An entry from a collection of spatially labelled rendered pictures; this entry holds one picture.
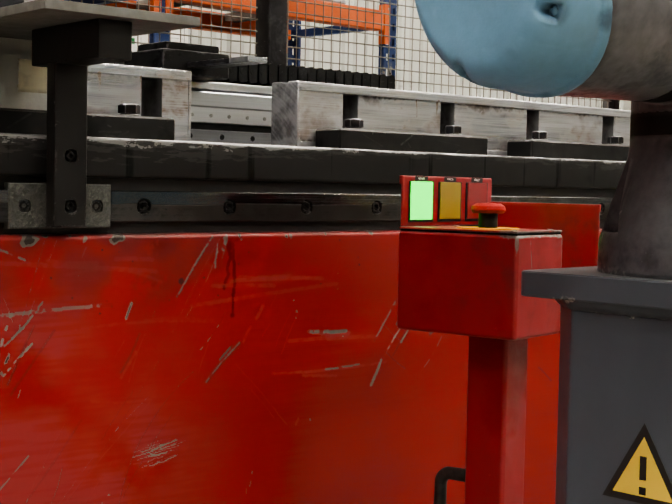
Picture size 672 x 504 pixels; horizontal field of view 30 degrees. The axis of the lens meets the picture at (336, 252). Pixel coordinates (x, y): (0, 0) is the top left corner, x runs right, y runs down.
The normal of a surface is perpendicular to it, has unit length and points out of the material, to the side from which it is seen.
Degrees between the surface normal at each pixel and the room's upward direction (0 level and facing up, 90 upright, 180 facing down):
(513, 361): 90
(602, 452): 90
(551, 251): 90
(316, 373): 90
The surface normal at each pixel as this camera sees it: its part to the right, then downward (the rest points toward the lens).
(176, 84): 0.65, 0.05
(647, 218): -0.75, -0.29
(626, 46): 0.43, 0.63
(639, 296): -0.71, 0.02
